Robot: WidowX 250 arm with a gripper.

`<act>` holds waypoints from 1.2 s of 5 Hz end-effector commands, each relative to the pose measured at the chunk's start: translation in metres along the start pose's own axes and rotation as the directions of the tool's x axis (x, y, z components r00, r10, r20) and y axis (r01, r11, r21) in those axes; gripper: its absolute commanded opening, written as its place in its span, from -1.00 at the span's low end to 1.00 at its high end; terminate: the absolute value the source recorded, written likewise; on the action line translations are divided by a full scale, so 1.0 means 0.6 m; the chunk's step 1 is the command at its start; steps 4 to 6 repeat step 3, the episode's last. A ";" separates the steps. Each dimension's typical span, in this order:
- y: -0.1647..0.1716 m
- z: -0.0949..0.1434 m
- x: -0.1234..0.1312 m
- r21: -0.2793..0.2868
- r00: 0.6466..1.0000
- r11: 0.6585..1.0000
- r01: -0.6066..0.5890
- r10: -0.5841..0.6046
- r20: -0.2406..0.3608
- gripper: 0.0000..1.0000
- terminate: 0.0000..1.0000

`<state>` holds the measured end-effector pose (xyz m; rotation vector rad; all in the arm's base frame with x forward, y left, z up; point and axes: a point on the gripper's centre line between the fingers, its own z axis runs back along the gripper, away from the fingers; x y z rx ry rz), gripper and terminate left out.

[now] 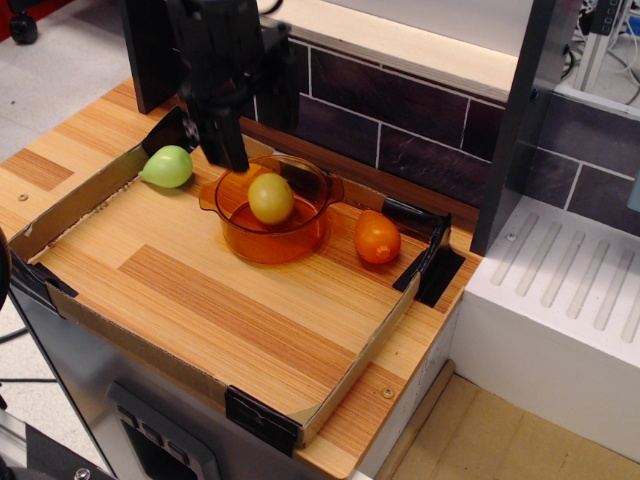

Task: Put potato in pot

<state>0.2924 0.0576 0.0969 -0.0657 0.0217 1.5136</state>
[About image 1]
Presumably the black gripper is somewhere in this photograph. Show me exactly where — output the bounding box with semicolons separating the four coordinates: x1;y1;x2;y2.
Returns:
167;1;300;173

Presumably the yellow plastic potato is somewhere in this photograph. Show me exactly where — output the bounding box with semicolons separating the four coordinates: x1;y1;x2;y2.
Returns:
248;173;294;225

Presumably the orange transparent plastic pot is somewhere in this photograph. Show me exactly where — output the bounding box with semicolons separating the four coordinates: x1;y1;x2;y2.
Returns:
199;155;345;264

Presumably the cardboard fence with black tape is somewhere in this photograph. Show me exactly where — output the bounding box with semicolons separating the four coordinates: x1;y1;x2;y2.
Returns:
1;103;475;477

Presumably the green plastic pear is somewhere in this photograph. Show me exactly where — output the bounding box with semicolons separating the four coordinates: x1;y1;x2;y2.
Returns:
139;145;193;188

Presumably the orange plastic carrot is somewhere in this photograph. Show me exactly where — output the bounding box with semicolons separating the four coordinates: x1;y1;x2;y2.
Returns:
355;210;401;264

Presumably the light wooden upper shelf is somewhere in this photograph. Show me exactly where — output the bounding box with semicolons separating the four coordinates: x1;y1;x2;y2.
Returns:
261;1;533;102

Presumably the toy oven front panel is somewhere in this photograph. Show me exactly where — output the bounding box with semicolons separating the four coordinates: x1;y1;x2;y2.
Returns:
107;383;222;479

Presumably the white sink drainboard unit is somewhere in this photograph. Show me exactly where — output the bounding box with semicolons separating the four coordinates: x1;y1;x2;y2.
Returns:
450;198;639;460

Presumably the dark grey vertical post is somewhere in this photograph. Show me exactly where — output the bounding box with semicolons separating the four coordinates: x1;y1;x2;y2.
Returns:
471;0;581;256

